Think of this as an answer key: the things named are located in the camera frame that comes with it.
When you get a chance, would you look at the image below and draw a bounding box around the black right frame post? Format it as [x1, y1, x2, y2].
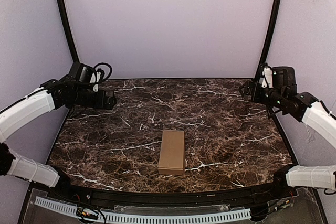
[258, 0, 281, 66]

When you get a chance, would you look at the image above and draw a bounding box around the brown cardboard box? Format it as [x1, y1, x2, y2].
[158, 130, 185, 175]

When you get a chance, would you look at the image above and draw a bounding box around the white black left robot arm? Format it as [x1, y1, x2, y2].
[1, 62, 117, 188]

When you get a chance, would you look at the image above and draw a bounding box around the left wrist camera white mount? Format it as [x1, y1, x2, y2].
[92, 62, 113, 92]

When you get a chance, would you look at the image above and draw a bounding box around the black front rail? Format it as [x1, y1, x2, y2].
[29, 184, 315, 217]

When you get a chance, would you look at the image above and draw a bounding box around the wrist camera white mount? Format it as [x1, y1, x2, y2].
[258, 63, 273, 88]
[92, 62, 113, 92]

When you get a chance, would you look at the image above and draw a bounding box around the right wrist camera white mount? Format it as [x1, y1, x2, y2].
[258, 63, 273, 88]

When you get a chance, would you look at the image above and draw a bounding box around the clear acrylic plate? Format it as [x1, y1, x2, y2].
[20, 189, 325, 223]

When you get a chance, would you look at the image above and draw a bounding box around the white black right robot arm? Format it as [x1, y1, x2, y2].
[239, 64, 335, 190]

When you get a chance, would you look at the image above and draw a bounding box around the black frame post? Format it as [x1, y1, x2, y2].
[258, 0, 281, 66]
[56, 0, 80, 62]

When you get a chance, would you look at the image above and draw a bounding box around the white slotted cable duct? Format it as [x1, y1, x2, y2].
[34, 196, 251, 223]

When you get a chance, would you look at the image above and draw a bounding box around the black left frame post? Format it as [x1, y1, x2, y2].
[56, 0, 80, 62]

